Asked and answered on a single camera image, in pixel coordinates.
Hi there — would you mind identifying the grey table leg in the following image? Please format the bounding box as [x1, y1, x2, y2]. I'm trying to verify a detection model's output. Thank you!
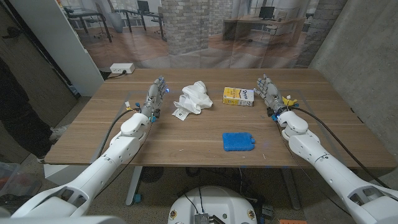
[281, 167, 302, 211]
[125, 166, 144, 207]

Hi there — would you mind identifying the white robot torso edge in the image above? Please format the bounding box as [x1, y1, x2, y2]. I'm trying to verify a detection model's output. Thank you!
[0, 215, 126, 224]

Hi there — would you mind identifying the yellow cardboard carton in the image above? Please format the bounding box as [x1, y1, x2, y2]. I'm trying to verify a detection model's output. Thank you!
[222, 86, 255, 108]

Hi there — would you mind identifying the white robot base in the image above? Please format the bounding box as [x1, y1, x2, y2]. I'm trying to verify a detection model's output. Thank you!
[167, 185, 258, 224]

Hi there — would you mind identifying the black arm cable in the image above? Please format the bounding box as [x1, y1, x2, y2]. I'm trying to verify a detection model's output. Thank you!
[96, 108, 139, 159]
[290, 106, 391, 189]

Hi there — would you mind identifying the clear plastic storage bin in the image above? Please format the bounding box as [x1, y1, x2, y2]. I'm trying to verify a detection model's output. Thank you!
[0, 161, 43, 206]

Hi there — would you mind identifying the printed office backdrop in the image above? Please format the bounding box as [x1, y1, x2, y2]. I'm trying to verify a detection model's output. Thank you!
[57, 0, 348, 70]

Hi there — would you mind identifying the black power strip cord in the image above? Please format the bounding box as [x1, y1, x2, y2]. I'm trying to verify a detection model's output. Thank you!
[99, 70, 127, 80]

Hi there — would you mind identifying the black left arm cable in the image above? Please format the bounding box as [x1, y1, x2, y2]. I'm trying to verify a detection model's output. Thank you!
[96, 108, 139, 159]

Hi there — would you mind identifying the white upright panel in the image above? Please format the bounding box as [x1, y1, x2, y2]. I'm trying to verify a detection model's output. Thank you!
[9, 0, 105, 97]

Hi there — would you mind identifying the person in dark clothes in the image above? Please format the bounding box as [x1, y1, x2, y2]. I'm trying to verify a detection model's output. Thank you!
[0, 57, 68, 164]

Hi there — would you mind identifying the white power strip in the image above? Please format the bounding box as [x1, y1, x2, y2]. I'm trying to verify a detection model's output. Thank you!
[109, 63, 136, 75]

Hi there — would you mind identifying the blue ice pack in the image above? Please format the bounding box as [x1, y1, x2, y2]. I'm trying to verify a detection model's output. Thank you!
[221, 132, 256, 152]

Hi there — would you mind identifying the yellow toy banana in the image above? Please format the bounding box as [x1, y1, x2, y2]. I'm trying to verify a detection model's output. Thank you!
[282, 96, 299, 108]

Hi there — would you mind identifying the white towel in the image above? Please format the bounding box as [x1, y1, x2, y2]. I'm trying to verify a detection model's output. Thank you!
[172, 80, 214, 121]

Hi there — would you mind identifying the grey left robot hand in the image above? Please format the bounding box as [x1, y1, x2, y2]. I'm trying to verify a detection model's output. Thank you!
[140, 76, 170, 121]

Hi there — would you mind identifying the black round floor object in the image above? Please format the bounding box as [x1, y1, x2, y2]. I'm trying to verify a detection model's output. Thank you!
[139, 166, 165, 184]

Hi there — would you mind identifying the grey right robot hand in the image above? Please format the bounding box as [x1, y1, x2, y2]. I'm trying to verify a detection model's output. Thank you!
[254, 73, 289, 121]

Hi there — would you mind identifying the black door handle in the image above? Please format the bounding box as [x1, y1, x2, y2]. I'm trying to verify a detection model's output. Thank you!
[2, 26, 23, 40]

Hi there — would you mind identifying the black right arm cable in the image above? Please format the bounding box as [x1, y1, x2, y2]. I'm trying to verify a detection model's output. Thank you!
[290, 106, 391, 189]

